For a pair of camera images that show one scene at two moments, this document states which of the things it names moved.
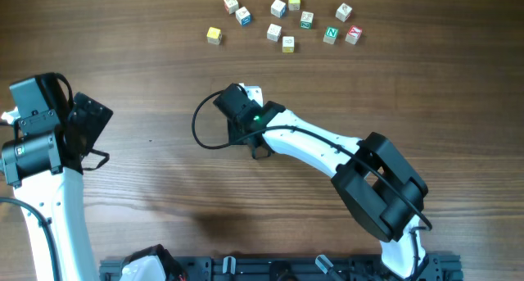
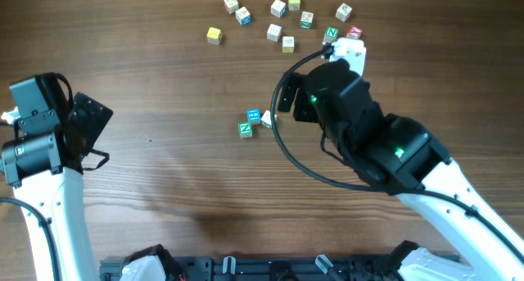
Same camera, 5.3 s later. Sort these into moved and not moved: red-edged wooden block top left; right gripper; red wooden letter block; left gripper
Moved: right gripper
Not moved: red-edged wooden block top left; left gripper; red wooden letter block
